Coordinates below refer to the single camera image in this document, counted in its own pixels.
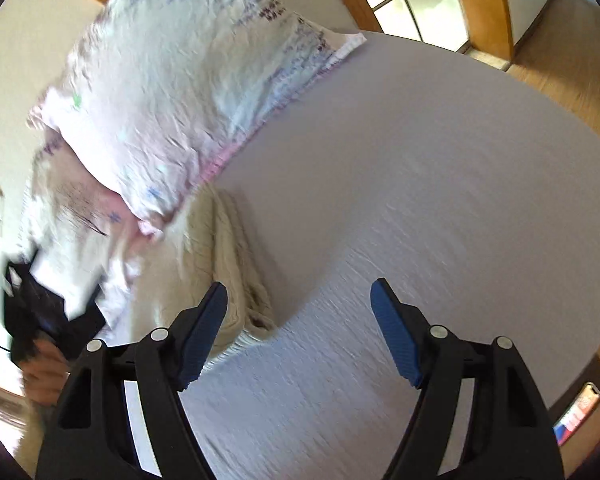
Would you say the white floral printed garment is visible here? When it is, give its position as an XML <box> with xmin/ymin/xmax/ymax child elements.
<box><xmin>19</xmin><ymin>0</ymin><xmax>367</xmax><ymax>331</ymax></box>

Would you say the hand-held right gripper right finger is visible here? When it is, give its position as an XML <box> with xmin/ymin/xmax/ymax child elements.
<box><xmin>370</xmin><ymin>277</ymin><xmax>565</xmax><ymax>480</ymax></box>

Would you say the smartphone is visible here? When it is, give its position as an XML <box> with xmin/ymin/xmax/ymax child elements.
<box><xmin>552</xmin><ymin>381</ymin><xmax>600</xmax><ymax>447</ymax></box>

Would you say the person's left hand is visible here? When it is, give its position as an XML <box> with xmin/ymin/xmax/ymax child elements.
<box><xmin>21</xmin><ymin>336</ymin><xmax>73</xmax><ymax>407</ymax></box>

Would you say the cream knitted blanket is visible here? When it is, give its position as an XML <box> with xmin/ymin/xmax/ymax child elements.
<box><xmin>115</xmin><ymin>182</ymin><xmax>278</xmax><ymax>363</ymax></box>

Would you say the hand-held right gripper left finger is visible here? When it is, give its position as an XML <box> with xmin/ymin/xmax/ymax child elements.
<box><xmin>35</xmin><ymin>282</ymin><xmax>229</xmax><ymax>480</ymax></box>

